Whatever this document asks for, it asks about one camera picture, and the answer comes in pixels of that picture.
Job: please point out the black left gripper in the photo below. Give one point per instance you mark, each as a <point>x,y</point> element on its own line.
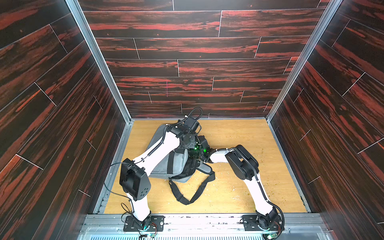
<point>192,145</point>

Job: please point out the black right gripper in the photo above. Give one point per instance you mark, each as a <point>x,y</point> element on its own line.
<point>197,163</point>

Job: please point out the grey zippered laptop bag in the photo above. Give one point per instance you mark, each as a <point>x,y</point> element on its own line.
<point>177,166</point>

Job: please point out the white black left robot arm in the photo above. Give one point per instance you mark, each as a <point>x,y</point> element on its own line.
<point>135,174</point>

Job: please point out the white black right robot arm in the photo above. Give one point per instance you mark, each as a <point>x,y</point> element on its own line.
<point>246,168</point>

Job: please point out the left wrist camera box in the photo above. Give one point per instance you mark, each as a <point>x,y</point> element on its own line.
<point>191,123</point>

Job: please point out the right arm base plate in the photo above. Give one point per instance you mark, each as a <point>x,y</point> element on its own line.
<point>260,223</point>

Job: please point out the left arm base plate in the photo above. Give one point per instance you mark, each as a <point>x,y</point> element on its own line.
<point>152,223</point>

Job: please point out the aluminium front rail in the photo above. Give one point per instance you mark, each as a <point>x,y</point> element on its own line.
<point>298,226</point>

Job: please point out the aluminium corner post right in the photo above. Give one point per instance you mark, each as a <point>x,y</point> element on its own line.
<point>320,28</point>

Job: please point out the aluminium corner post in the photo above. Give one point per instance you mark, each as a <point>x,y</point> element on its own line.
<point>86,31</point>
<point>320,28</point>

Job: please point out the aluminium corner post left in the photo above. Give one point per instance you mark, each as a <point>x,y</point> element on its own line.
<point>86,31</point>

